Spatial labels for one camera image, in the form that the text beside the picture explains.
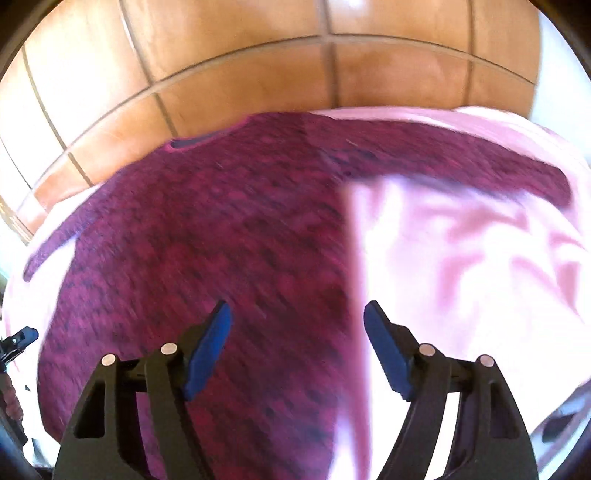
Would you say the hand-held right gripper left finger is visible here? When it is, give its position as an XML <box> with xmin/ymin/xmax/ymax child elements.
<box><xmin>52</xmin><ymin>300</ymin><xmax>232</xmax><ymax>480</ymax></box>

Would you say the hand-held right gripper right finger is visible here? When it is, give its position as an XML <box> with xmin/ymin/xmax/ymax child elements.
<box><xmin>363</xmin><ymin>300</ymin><xmax>540</xmax><ymax>480</ymax></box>

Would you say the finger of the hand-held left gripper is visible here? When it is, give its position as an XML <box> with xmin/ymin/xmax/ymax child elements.
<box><xmin>0</xmin><ymin>327</ymin><xmax>39</xmax><ymax>370</ymax></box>

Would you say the magenta knit sweater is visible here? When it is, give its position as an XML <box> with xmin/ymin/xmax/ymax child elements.
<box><xmin>23</xmin><ymin>111</ymin><xmax>573</xmax><ymax>480</ymax></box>

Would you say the person's left hand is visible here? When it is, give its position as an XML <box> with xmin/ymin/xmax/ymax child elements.
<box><xmin>0</xmin><ymin>369</ymin><xmax>25</xmax><ymax>432</ymax></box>

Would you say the pink bed sheet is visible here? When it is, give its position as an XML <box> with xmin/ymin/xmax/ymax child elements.
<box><xmin>0</xmin><ymin>105</ymin><xmax>591</xmax><ymax>480</ymax></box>

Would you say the striped mattress edge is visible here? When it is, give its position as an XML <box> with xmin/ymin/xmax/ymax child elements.
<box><xmin>531</xmin><ymin>392</ymin><xmax>587</xmax><ymax>462</ymax></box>

